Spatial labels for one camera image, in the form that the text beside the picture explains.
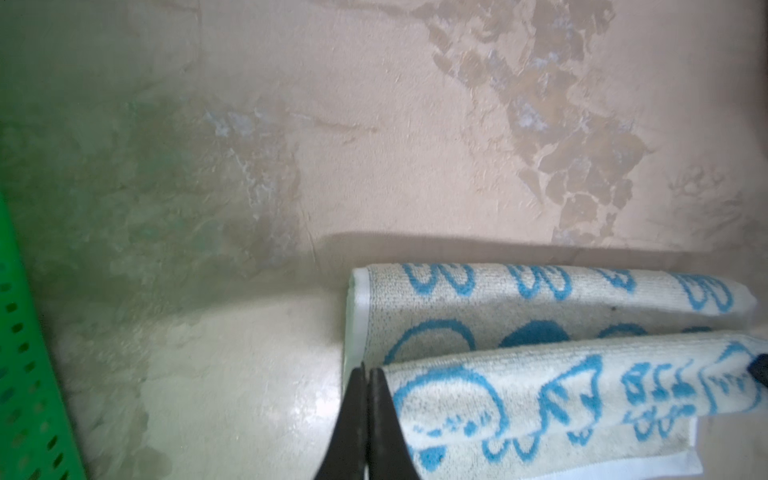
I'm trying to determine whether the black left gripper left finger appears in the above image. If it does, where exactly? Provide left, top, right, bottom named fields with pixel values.
left=314, top=364, right=368, bottom=480

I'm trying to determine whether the green plastic laundry basket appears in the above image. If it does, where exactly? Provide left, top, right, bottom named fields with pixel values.
left=1, top=205, right=87, bottom=480

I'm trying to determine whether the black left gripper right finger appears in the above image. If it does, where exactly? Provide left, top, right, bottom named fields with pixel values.
left=367, top=368, right=420, bottom=480

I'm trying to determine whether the blue patterned towel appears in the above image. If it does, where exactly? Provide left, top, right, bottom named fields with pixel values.
left=344, top=263, right=767, bottom=479

